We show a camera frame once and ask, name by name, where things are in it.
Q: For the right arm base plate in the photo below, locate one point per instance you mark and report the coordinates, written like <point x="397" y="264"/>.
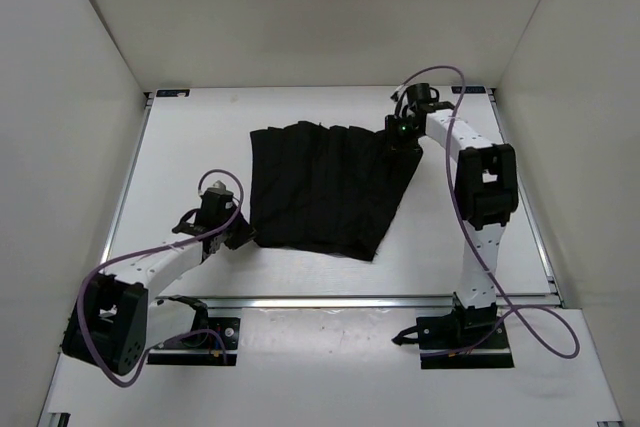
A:
<point x="443" y="345"/>

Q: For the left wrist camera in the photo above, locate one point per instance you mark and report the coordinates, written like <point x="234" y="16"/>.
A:
<point x="219" y="188"/>

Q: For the blue table label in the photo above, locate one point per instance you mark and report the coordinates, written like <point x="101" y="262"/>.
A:
<point x="172" y="93"/>
<point x="469" y="90"/>

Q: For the black pleated skirt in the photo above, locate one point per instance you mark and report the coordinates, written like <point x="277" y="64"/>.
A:
<point x="330" y="190"/>

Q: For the left blue table label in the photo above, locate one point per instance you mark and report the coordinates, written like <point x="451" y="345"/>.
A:
<point x="172" y="93"/>

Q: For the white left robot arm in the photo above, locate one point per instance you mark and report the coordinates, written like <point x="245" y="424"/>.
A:
<point x="120" y="314"/>

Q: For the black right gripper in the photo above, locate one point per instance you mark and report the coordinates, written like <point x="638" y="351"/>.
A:
<point x="391" y="123"/>

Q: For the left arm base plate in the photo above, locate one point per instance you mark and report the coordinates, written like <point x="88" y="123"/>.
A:
<point x="204" y="350"/>

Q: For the aluminium front rail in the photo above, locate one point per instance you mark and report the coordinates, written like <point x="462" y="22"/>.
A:
<point x="330" y="302"/>

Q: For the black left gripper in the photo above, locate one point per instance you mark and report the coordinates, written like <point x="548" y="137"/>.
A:
<point x="246" y="234"/>

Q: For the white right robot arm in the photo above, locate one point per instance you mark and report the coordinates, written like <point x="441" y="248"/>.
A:
<point x="483" y="184"/>

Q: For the right blue table label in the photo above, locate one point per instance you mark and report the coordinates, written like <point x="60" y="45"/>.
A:
<point x="469" y="90"/>

